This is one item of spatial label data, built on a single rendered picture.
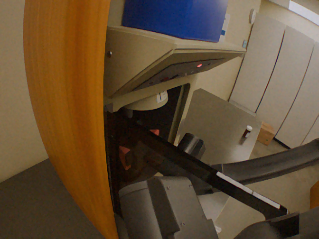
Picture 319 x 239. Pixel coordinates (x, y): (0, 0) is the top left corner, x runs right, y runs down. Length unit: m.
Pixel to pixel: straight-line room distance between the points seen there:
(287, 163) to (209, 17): 0.34
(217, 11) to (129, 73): 0.14
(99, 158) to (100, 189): 0.06
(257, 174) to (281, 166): 0.06
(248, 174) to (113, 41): 0.36
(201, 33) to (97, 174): 0.20
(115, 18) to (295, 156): 0.45
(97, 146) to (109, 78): 0.09
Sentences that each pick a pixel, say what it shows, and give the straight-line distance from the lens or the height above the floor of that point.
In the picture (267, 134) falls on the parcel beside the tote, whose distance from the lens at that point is 3.18.
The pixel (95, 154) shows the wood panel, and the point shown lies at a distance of 0.17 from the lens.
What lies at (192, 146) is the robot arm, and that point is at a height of 1.25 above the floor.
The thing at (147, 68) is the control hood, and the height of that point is 1.47.
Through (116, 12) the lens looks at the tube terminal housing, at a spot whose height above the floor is 1.53.
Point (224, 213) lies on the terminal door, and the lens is 0.24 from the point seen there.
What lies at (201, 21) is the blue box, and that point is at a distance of 0.19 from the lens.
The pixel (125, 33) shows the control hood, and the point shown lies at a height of 1.51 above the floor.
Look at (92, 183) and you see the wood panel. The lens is 0.21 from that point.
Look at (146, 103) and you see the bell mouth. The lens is 0.39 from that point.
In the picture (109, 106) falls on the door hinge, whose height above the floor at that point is 1.38.
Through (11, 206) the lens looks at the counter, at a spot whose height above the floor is 0.94.
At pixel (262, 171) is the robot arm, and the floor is 1.30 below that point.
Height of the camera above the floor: 1.53
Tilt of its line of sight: 34 degrees down
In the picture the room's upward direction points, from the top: 12 degrees clockwise
